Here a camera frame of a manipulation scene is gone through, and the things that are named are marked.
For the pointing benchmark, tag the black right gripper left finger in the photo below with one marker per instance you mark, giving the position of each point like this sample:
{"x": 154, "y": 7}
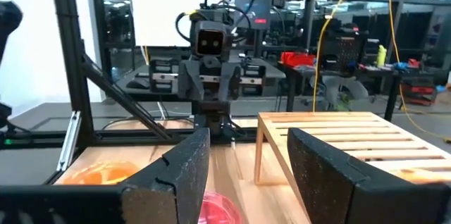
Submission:
{"x": 176, "y": 181}

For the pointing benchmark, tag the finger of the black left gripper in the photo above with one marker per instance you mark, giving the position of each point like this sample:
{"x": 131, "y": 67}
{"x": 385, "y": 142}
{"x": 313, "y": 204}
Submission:
{"x": 190, "y": 81}
{"x": 230, "y": 81}

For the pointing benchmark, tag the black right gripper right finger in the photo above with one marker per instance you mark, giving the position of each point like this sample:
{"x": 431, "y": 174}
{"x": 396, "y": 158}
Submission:
{"x": 327, "y": 181}

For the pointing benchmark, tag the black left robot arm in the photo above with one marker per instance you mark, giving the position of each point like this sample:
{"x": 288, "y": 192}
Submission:
{"x": 211, "y": 118}

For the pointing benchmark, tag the wooden slatted shelf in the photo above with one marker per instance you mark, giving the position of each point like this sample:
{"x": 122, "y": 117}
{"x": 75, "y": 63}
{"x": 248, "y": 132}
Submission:
{"x": 317, "y": 115}

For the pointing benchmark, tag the pink translucent plastic plate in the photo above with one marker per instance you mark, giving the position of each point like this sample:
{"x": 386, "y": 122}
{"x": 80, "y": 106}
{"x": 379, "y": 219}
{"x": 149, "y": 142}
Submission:
{"x": 218, "y": 210}

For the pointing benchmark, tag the black computer mouse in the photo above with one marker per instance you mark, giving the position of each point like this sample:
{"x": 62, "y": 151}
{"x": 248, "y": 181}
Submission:
{"x": 139, "y": 83}

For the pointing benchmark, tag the red storage box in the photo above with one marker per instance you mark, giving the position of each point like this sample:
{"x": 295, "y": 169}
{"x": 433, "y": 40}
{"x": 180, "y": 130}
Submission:
{"x": 297, "y": 59}

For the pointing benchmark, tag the orange translucent plastic plate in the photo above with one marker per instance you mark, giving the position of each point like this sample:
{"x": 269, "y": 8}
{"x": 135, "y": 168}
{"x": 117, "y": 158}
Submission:
{"x": 102, "y": 174}

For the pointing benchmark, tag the white board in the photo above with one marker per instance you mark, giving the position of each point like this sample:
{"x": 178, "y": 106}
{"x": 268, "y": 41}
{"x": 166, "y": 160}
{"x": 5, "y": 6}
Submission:
{"x": 169, "y": 9}

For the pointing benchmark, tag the person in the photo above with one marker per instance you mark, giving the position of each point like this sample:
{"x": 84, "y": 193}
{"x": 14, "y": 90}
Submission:
{"x": 343, "y": 88}

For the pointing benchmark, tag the black desk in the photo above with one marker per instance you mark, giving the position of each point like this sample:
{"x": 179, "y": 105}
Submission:
{"x": 373, "y": 70}

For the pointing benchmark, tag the yellow bottle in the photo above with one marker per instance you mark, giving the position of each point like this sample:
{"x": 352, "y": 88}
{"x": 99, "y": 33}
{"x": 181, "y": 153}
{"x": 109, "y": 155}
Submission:
{"x": 381, "y": 56}

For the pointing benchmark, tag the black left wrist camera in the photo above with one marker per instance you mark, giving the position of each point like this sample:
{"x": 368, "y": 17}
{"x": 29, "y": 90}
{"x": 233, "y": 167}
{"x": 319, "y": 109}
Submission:
{"x": 210, "y": 42}

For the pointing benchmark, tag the silver frame bracket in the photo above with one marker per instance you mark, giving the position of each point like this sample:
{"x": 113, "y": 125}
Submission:
{"x": 68, "y": 143}

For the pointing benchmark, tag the black aluminium table frame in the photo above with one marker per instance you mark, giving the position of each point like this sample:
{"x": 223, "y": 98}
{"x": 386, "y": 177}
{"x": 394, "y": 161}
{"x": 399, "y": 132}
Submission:
{"x": 72, "y": 58}

